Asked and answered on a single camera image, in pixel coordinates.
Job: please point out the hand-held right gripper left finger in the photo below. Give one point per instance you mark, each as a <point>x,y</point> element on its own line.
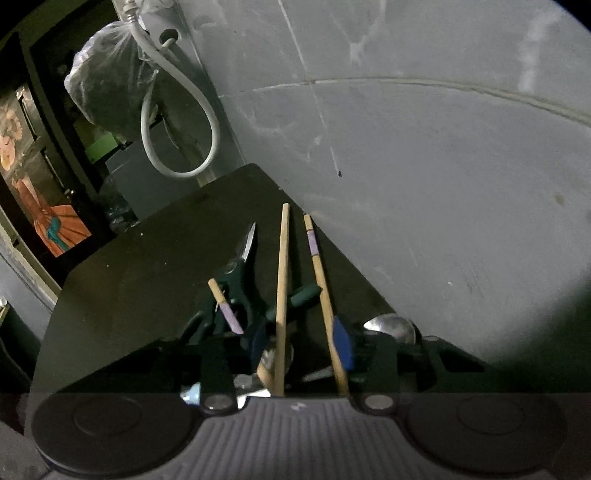
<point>259,341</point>

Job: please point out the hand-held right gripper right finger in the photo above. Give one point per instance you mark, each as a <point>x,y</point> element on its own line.
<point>342,341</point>

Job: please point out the wooden chopstick purple band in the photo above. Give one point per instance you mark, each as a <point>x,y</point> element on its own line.
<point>322,286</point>
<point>231,314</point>

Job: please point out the metal spoon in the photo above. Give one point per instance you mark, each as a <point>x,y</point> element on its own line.
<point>392,325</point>

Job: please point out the plain wooden chopstick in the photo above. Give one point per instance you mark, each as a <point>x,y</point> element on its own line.
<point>282,277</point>

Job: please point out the dark grey cabinet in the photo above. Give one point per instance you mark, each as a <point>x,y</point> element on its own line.
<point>138,184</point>

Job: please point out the green box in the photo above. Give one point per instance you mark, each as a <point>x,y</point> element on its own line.
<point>99,150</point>

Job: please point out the orange printed door poster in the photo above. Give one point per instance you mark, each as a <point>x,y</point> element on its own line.
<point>41,207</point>

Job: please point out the clear plastic bag dark contents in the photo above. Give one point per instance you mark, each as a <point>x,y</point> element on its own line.
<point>111,83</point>

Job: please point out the pale door frame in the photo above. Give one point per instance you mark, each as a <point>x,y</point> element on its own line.
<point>27,272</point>

